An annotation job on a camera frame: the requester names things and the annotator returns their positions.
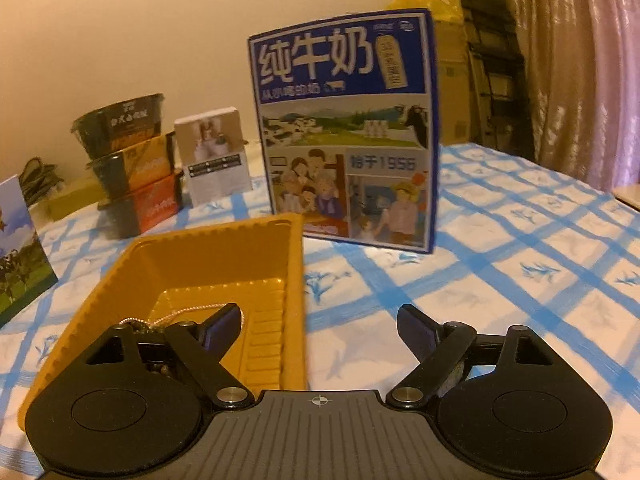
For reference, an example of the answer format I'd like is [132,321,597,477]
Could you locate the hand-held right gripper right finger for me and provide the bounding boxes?
[385,304,556,410]

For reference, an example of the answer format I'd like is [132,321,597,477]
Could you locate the blue illustrated milk box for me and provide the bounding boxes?
[248,8,443,255]

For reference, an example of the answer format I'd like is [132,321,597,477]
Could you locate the yellow label instant noodle bowl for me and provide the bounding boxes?
[86,132,177,198]

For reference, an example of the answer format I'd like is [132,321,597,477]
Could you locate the thin bead chain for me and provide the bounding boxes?
[117,300,246,333]

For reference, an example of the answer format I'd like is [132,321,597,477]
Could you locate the black instant noodle bowl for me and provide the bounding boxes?
[71,92,168,158]

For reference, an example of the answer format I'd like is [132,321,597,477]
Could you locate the small olive box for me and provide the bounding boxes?
[47,180,101,221]

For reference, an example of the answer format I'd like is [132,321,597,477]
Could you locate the black braided cords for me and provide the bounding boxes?
[20,156,63,206]

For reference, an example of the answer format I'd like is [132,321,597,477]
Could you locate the white product box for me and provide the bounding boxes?
[174,106,253,207]

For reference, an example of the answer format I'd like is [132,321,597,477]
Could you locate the cow print milk box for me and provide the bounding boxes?
[0,175,58,328]

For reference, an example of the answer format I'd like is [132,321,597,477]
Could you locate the orange label instant noodle bowl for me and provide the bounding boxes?
[97,170,185,238]

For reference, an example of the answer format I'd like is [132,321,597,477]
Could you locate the yellow plastic bag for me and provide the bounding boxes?
[387,0,463,23]

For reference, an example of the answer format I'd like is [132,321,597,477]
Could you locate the pink curtain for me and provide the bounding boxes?
[497,0,640,191]

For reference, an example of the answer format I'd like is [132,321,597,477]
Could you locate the cardboard box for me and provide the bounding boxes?
[432,15,476,147]

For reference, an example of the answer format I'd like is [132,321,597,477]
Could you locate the black metal rack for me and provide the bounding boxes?
[437,0,538,163]

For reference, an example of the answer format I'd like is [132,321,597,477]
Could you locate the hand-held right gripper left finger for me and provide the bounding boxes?
[85,302,253,409]

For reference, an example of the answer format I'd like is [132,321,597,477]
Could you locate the yellow plastic tray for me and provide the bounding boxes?
[17,212,308,433]

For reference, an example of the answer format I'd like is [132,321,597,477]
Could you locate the blue checked tablecloth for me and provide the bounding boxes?
[0,142,640,480]

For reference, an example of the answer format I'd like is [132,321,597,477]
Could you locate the light wooden furniture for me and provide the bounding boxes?
[612,182,640,211]

